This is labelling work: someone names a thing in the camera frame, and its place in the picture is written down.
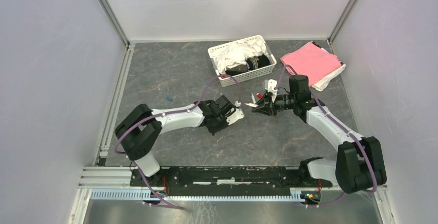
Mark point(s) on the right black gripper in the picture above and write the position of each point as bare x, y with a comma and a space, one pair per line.
266, 106

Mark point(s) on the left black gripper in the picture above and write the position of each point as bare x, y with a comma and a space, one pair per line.
213, 130

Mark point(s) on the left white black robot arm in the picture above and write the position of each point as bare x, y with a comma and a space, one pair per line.
138, 132

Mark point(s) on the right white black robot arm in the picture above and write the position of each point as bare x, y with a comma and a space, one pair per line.
359, 163

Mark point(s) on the black cloth in basket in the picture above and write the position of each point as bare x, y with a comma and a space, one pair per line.
253, 63

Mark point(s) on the white plastic basket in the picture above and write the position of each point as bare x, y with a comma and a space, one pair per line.
225, 81

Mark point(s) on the white cloth under pink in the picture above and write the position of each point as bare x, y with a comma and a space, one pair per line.
323, 66

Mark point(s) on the white cloth in basket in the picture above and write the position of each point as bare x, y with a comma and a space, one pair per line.
237, 54

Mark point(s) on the pink folded cloth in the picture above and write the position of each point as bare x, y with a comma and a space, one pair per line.
297, 60

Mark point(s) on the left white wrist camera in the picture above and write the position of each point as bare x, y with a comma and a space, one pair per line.
235, 115

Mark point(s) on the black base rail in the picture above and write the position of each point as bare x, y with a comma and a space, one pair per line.
215, 181

